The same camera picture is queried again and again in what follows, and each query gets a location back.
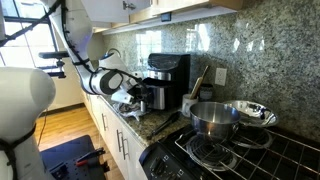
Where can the white wall outlet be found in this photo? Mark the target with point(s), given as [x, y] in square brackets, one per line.
[220, 77]

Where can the shiny steel mixing bowl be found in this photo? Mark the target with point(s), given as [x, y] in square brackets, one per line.
[254, 114]

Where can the white utensil mug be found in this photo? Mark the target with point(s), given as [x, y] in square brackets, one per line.
[187, 102]

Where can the upper wall cabinets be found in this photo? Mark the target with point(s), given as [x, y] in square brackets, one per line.
[106, 15]

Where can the dark jar with lid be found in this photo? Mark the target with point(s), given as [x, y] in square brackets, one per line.
[205, 92]

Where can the white lower cabinets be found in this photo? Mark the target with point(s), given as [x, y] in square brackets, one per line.
[120, 140]

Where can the steel saucepan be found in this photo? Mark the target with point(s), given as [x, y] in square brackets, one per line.
[214, 120]

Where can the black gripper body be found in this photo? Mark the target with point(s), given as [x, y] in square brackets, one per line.
[137, 92]

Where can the window with dark frame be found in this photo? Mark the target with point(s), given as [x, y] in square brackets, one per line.
[24, 50]

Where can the red handled tool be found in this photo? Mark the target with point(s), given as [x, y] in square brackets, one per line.
[83, 159]

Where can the black kitchen tongs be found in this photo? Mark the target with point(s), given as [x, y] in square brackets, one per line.
[172, 118]

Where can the wire cooling rack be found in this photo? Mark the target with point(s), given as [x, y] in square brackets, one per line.
[251, 154]

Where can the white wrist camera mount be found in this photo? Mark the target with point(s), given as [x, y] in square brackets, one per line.
[122, 96]

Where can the black camera on stand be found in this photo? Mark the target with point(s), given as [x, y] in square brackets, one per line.
[53, 55]

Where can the black steel air fryer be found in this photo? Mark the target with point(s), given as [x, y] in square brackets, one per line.
[167, 79]

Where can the dark blue tool cart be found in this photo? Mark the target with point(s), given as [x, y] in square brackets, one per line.
[61, 161]

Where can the wooden spatula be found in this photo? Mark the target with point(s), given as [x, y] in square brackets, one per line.
[198, 83]

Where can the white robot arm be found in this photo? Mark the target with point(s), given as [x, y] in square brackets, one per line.
[26, 92]

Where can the chrome kitchen faucet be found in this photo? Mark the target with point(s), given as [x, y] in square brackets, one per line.
[113, 51]

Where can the crumpled patterned cloth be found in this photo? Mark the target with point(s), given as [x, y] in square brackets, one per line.
[129, 110]

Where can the black electric stove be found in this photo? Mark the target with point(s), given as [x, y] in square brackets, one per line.
[163, 160]

